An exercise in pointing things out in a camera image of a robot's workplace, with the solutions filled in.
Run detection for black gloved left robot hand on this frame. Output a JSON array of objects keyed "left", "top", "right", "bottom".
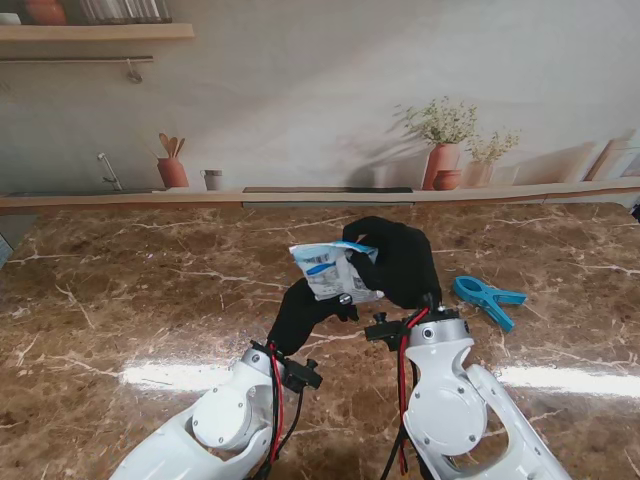
[{"left": 267, "top": 277, "right": 360, "bottom": 357}]

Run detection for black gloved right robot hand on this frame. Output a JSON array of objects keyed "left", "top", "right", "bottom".
[{"left": 342, "top": 215, "right": 444, "bottom": 311}]

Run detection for white blue salt bag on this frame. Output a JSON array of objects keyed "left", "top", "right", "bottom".
[{"left": 288, "top": 239, "right": 386, "bottom": 304}]

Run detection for blue plastic bag clip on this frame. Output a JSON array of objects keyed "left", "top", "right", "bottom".
[{"left": 452, "top": 274, "right": 529, "bottom": 334}]

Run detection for small round terracotta pot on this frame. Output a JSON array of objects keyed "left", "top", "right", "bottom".
[{"left": 432, "top": 169, "right": 464, "bottom": 192}]

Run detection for pale vase with flowers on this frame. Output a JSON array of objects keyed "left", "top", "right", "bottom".
[{"left": 464, "top": 127, "right": 521, "bottom": 189}]

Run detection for long wooden counter ledge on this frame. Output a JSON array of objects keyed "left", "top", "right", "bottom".
[{"left": 0, "top": 177, "right": 640, "bottom": 216}]

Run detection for leaning wooden cutting boards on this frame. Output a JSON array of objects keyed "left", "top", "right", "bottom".
[{"left": 584, "top": 130, "right": 640, "bottom": 182}]

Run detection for glass jars on shelf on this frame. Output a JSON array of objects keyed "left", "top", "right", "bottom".
[{"left": 82, "top": 0, "right": 171, "bottom": 25}]

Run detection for round terracotta jar on shelf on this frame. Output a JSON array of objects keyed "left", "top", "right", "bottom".
[{"left": 22, "top": 0, "right": 67, "bottom": 26}]

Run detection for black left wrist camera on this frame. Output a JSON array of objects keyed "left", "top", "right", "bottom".
[{"left": 283, "top": 358, "right": 322, "bottom": 394}]

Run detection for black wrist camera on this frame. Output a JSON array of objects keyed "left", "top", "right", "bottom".
[
  {"left": 364, "top": 312, "right": 407, "bottom": 351},
  {"left": 283, "top": 358, "right": 322, "bottom": 394}
]

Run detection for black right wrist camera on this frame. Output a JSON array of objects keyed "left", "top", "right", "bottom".
[{"left": 364, "top": 312, "right": 407, "bottom": 351}]

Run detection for red black left arm cables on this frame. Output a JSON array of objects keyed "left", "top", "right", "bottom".
[{"left": 254, "top": 340, "right": 307, "bottom": 480}]

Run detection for red black arm cables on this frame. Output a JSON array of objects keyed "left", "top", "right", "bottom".
[
  {"left": 380, "top": 305, "right": 432, "bottom": 479},
  {"left": 254, "top": 340, "right": 307, "bottom": 480}
]

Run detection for red black right arm cables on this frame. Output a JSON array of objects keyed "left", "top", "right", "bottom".
[{"left": 380, "top": 305, "right": 432, "bottom": 479}]

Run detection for wooden wall shelf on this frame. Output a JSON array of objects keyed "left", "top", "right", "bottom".
[{"left": 0, "top": 23, "right": 195, "bottom": 42}]

